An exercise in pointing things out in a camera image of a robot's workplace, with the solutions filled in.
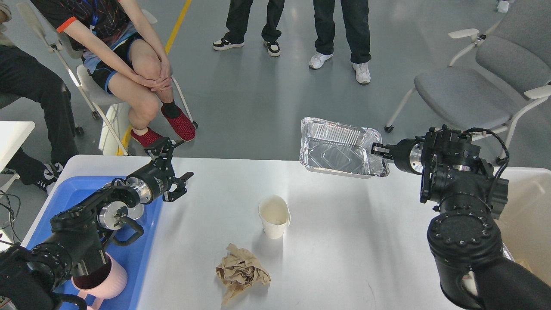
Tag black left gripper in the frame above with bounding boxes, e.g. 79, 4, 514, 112
126, 138, 194, 205

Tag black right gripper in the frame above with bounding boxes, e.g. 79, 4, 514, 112
371, 139, 424, 175

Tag aluminium foil tray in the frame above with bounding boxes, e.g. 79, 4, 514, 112
299, 117, 390, 179

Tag stainless steel rectangular container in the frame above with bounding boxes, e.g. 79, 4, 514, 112
114, 178, 144, 220

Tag white paper cup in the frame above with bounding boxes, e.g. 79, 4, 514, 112
258, 195, 291, 239

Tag brown paper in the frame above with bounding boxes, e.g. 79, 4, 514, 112
215, 243, 271, 305
515, 258, 535, 275

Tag pink ribbed mug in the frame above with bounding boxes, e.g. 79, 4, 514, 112
71, 253, 127, 310

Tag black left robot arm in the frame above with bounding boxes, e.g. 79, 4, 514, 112
0, 138, 193, 310

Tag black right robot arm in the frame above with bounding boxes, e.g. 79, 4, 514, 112
371, 125, 551, 310

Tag blue plastic tray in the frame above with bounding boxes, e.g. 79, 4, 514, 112
24, 176, 163, 310

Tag seated person black shirt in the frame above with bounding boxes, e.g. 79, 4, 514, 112
31, 0, 197, 149

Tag grey office chair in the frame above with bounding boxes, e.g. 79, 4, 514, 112
384, 0, 551, 146

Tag white side table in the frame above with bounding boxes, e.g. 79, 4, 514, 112
0, 121, 35, 171

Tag white plastic bin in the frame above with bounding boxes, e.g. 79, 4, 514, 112
474, 167, 551, 310

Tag person in black trousers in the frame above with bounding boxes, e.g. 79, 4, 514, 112
0, 25, 78, 192

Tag standing person black white sneakers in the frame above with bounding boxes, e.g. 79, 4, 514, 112
211, 0, 285, 58

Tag brown paper inside bin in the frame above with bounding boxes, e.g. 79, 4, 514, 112
515, 258, 535, 275

